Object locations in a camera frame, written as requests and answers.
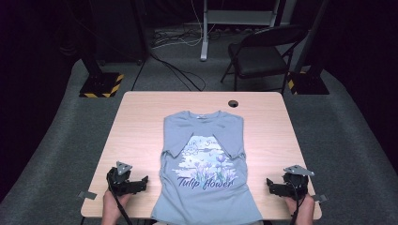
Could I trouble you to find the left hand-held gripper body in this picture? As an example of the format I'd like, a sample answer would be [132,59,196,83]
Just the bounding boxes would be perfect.
[106,160,134,197]

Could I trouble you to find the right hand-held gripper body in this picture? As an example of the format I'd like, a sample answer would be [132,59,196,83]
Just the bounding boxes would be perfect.
[283,164,315,202]

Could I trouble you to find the blue printed t-shirt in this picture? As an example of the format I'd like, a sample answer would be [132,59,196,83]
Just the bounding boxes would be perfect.
[150,110,264,225]

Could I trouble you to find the person's left hand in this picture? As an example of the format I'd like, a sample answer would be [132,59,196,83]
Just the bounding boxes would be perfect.
[101,188,132,223]

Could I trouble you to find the person's right hand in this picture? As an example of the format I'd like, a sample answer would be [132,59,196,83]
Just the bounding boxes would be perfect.
[284,192,315,223]

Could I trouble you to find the black stand with striped base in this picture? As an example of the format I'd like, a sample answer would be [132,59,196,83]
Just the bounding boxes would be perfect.
[286,0,331,96]
[78,31,125,98]

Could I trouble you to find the black folding chair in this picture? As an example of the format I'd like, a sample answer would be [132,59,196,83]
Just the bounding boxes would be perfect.
[220,24,309,96]

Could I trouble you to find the black cabinet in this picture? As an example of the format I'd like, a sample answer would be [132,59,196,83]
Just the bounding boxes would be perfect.
[89,0,150,64]

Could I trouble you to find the white metal stand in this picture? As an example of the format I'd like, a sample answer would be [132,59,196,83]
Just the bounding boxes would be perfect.
[200,0,282,62]

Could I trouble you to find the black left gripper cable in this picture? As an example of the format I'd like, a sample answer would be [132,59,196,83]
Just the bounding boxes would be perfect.
[107,172,134,225]

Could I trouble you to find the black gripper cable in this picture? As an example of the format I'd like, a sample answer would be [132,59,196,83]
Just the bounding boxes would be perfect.
[288,180,304,225]
[107,172,134,225]

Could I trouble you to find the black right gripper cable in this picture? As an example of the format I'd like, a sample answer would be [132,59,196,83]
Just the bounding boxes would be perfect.
[288,180,304,225]

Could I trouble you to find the black floor cable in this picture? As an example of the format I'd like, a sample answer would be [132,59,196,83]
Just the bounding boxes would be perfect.
[130,52,207,93]

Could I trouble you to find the white floor cables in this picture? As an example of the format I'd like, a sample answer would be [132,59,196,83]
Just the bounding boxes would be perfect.
[151,0,205,50]

